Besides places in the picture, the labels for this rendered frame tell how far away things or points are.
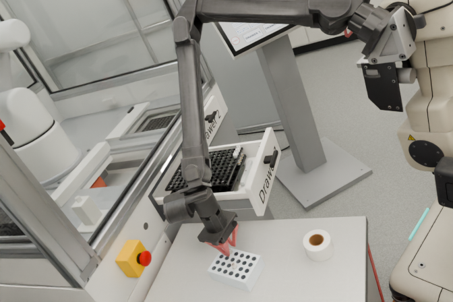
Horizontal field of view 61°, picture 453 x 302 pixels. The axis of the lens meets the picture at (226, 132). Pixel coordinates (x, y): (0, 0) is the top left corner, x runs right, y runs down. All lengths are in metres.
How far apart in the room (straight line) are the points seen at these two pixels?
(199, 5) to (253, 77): 1.88
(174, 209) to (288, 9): 0.57
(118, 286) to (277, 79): 1.38
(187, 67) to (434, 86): 0.68
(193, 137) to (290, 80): 1.26
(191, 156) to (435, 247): 1.03
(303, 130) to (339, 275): 1.40
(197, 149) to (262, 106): 2.10
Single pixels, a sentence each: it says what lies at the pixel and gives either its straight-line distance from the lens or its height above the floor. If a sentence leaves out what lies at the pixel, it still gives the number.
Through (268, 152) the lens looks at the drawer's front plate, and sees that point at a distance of 1.19.
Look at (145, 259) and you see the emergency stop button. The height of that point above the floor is 0.88.
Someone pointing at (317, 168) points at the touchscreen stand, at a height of 0.04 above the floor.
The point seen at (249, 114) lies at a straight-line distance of 3.07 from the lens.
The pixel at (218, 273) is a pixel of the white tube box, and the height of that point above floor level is 0.80.
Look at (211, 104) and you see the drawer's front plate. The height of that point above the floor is 0.92.
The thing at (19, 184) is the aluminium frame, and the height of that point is 1.24.
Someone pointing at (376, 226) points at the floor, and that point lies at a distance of 2.10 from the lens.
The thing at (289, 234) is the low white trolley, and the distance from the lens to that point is 1.11.
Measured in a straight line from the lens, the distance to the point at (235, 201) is 1.11.
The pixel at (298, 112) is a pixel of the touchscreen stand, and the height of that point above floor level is 0.45.
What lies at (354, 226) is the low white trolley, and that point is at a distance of 1.08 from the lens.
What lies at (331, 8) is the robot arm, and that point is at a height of 1.27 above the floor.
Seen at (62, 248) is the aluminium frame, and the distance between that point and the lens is 0.99.
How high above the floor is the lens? 1.55
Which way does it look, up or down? 28 degrees down
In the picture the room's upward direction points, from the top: 24 degrees counter-clockwise
